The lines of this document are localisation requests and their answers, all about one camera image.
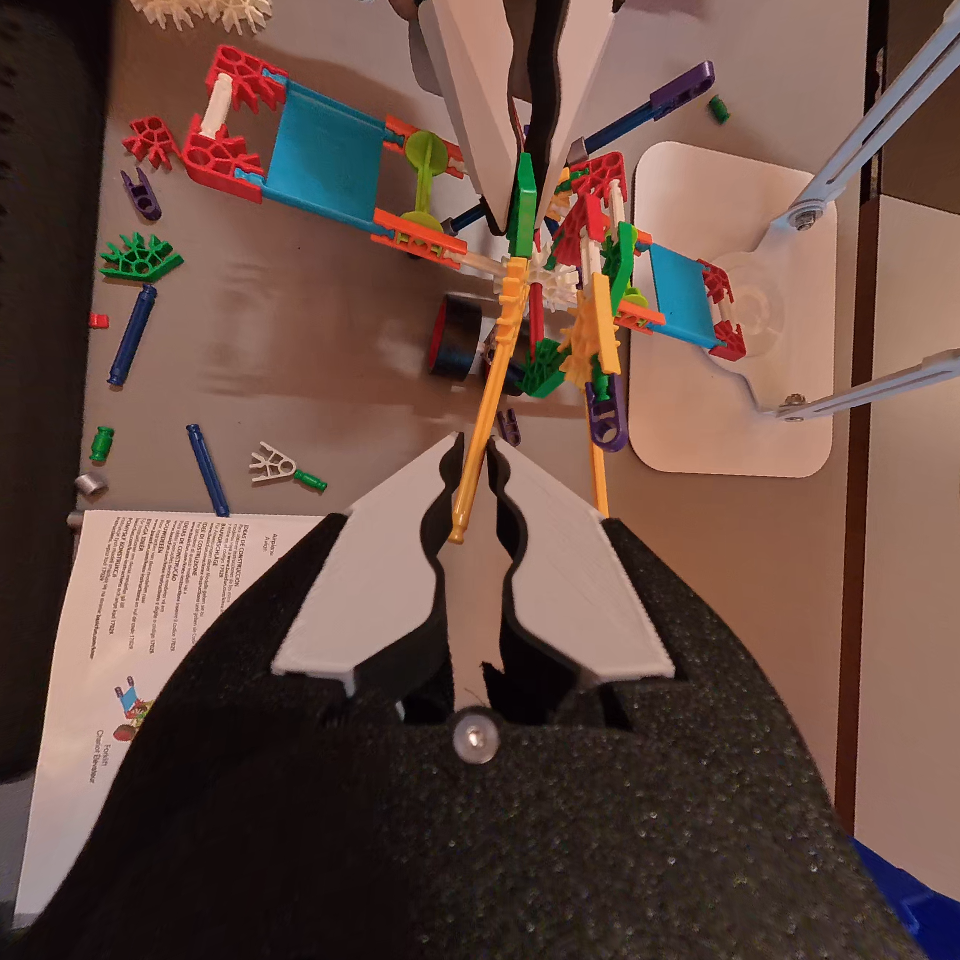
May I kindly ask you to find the dark blue rod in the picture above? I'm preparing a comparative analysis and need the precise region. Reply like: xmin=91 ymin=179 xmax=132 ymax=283
xmin=108 ymin=285 xmax=159 ymax=387
xmin=186 ymin=423 xmax=231 ymax=519

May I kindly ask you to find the red fan connector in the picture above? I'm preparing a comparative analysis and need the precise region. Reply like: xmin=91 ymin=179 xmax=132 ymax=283
xmin=122 ymin=116 xmax=185 ymax=170

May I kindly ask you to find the blue plastic bin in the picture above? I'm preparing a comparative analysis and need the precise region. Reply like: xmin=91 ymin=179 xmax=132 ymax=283
xmin=851 ymin=836 xmax=960 ymax=960

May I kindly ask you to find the colourful toy rod airplane model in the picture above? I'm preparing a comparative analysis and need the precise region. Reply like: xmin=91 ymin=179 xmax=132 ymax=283
xmin=182 ymin=43 xmax=749 ymax=455

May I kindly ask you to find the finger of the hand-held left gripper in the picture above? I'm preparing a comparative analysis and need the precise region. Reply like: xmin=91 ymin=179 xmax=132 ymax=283
xmin=526 ymin=0 xmax=619 ymax=204
xmin=417 ymin=0 xmax=528 ymax=234

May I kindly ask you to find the white instruction booklet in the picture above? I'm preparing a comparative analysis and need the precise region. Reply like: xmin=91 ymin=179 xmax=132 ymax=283
xmin=13 ymin=510 xmax=327 ymax=931

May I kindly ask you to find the tan connector with green rod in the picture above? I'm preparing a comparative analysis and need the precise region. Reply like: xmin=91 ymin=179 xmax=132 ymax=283
xmin=249 ymin=441 xmax=329 ymax=494

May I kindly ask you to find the green fan connector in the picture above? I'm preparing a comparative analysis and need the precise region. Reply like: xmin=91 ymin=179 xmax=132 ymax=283
xmin=99 ymin=232 xmax=185 ymax=285
xmin=506 ymin=152 xmax=539 ymax=258

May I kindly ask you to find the black table inset panel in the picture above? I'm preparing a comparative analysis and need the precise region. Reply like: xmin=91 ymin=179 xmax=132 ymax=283
xmin=873 ymin=0 xmax=960 ymax=216

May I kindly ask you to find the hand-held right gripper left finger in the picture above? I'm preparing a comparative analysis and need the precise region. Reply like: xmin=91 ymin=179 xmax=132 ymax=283
xmin=271 ymin=431 xmax=465 ymax=678

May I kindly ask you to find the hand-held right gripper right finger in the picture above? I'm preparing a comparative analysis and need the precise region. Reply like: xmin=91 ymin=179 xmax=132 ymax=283
xmin=483 ymin=436 xmax=676 ymax=682

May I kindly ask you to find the white stand with wooden board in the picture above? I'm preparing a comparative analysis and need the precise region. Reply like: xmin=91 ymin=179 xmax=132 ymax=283
xmin=628 ymin=7 xmax=960 ymax=479

